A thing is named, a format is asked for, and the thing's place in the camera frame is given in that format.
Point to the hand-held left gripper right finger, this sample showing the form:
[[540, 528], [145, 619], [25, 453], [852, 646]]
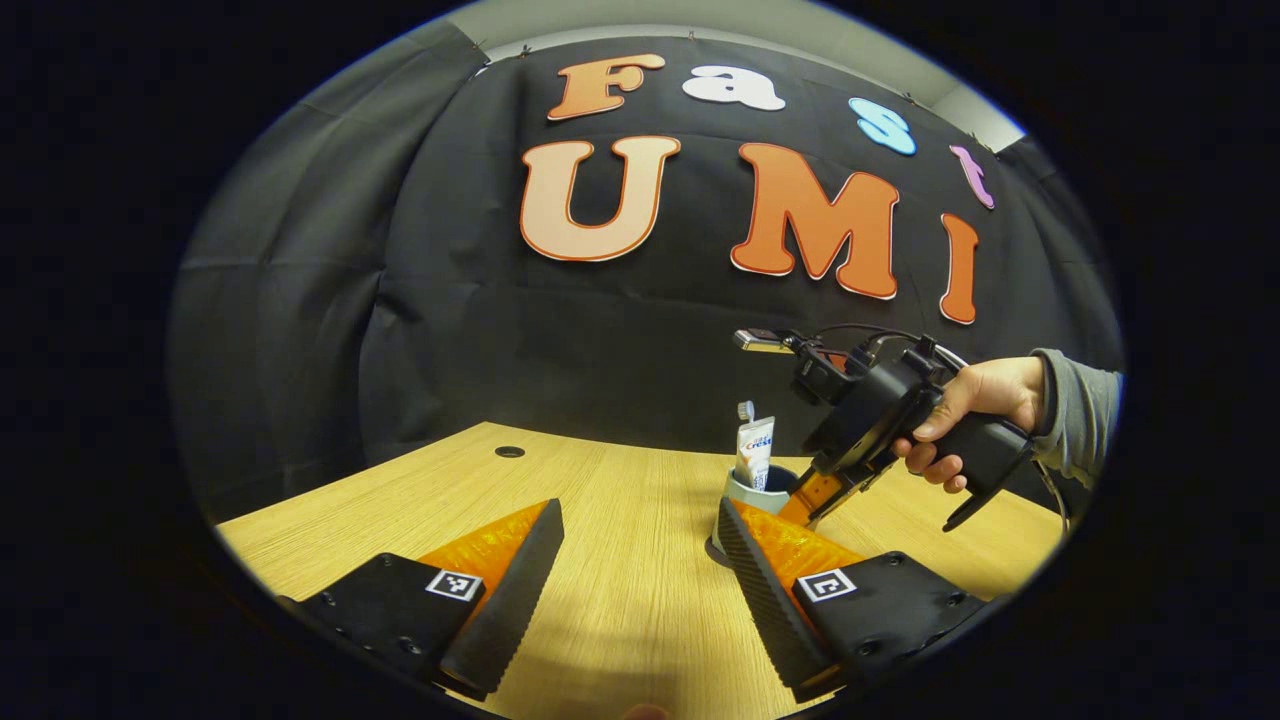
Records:
[[760, 590]]

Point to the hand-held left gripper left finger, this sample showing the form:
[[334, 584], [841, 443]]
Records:
[[510, 600]]

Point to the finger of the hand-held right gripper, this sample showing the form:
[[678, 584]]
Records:
[[820, 495]]

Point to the light blue cup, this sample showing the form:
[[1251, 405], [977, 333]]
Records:
[[745, 498]]

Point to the white toothpaste tube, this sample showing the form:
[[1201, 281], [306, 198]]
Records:
[[754, 455]]

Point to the white toothbrush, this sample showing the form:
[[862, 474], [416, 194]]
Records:
[[746, 410]]

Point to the wooden desktop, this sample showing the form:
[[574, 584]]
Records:
[[640, 560]]

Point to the black backdrop cloth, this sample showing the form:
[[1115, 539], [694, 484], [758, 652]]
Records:
[[560, 350]]

